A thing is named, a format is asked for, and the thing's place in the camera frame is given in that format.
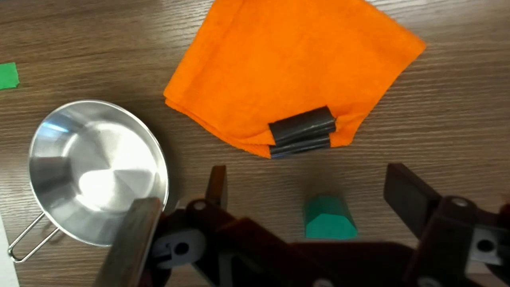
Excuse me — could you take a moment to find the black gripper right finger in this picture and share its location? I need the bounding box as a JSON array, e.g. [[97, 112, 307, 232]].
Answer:
[[382, 161, 442, 241]]

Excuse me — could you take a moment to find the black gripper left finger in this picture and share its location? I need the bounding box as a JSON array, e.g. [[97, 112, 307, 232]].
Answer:
[[203, 165, 229, 212]]

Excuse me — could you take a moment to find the green block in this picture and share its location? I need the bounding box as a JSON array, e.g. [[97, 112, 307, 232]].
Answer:
[[302, 195, 359, 243]]

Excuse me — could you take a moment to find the black binder clip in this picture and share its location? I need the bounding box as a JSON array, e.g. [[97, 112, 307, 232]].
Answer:
[[267, 106, 337, 161]]

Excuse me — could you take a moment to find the orange folded cloth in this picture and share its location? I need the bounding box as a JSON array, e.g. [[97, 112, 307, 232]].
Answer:
[[162, 0, 428, 161]]

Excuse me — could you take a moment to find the green tape strip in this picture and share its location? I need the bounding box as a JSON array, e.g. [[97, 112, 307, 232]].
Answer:
[[0, 61, 20, 91]]

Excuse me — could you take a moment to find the steel pan with wire handle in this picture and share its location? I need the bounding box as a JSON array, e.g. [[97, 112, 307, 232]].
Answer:
[[6, 99, 170, 265]]

